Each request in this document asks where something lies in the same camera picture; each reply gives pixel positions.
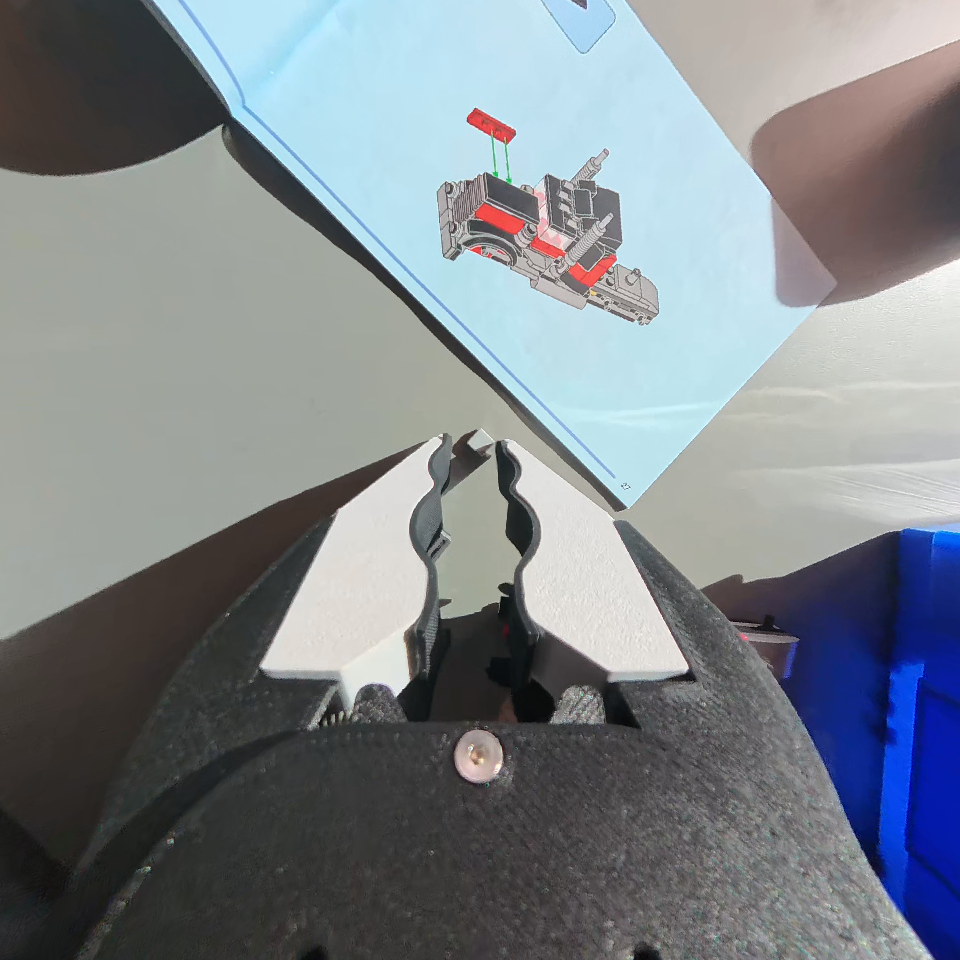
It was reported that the light blue instruction booklet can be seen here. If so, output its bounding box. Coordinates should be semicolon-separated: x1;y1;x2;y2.
146;0;840;513

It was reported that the grey desk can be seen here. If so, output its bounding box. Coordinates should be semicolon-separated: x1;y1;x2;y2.
0;0;960;646

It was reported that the small grey tile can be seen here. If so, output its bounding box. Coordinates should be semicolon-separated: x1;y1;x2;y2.
450;427;498;492

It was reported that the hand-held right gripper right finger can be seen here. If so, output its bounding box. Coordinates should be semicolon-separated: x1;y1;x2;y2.
495;438;691;690

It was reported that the blue plastic parts bin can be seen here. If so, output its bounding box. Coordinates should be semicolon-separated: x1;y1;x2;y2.
701;527;960;960

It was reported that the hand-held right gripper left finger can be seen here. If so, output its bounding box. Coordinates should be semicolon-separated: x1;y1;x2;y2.
259;433;455;699

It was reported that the black red toy brick truck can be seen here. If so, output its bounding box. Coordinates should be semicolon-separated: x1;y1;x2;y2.
487;581;802;687

